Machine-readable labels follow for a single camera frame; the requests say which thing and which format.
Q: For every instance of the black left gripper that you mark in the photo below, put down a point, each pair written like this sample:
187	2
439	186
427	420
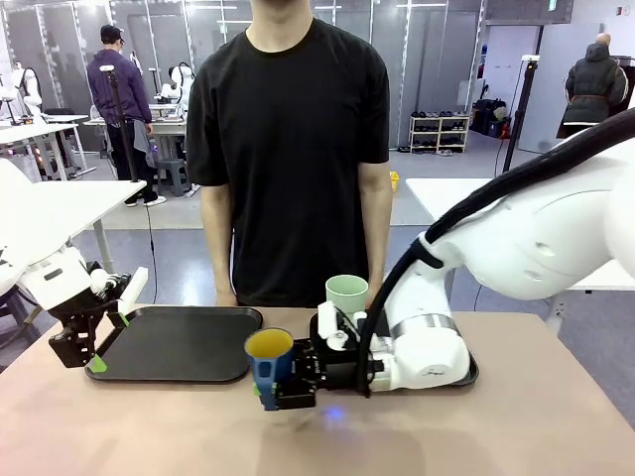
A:
77	337

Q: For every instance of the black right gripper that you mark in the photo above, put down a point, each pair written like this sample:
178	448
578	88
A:
337	369

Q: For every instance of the blue mug yellow inside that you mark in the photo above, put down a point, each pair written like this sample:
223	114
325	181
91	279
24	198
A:
270	367

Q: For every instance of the pale green plastic cup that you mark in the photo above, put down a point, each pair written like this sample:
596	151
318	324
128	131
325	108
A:
347	295

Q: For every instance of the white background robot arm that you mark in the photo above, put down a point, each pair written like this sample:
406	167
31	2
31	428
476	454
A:
179	82
30	89

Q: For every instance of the person's right forearm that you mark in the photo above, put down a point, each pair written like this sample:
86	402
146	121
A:
220	238

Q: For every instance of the person's left forearm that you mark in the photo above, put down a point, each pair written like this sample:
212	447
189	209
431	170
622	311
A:
376	223

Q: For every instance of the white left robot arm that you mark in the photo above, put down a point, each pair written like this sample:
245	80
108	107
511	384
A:
49	277

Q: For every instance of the person's right hand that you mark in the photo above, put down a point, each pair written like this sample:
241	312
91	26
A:
226	297

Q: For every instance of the person's left hand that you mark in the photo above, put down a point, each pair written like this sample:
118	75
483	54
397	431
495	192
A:
375	296

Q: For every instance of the black plastic tray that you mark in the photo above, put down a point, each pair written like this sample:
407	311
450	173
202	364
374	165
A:
473	372
173	342

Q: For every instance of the grey step stool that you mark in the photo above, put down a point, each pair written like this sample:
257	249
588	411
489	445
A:
173	173

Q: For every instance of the white background desk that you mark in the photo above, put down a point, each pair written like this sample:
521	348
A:
44	131

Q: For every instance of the person with black cap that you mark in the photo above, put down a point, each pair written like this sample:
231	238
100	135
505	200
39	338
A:
121	109

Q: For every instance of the yellow plastic basket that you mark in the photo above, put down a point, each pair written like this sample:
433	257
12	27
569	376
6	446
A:
394	182

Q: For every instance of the person in black t-shirt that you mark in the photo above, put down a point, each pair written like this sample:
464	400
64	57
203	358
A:
292	149

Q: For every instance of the white shoe rack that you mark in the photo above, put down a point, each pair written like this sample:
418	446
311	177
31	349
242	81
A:
439	131

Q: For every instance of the black bags pile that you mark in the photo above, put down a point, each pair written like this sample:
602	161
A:
488	119

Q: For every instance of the person in dark puffer jacket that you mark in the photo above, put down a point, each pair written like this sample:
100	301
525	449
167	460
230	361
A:
590	94

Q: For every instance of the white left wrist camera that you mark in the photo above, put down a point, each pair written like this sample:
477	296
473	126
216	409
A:
135	285

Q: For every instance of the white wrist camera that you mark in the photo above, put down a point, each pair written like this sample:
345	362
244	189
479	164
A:
330	322
135	285

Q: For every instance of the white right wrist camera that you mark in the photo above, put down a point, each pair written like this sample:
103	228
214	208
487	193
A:
330	322

